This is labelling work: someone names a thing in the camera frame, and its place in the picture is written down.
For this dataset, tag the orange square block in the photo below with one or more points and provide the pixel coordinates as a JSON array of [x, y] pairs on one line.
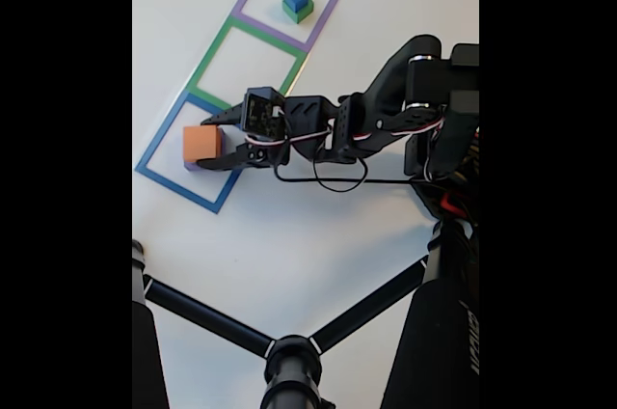
[[200, 141]]

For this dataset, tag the purple square block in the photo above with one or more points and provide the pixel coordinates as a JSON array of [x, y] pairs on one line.
[[192, 167]]

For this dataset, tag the green square block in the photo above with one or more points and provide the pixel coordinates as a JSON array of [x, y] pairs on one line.
[[301, 13]]

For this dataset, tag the green square frame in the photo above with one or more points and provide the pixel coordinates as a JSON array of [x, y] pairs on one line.
[[207, 62]]

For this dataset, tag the blue square frame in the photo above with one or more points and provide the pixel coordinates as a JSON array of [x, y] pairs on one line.
[[159, 153]]

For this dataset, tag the black camera tripod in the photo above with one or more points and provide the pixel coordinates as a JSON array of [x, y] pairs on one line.
[[434, 332]]

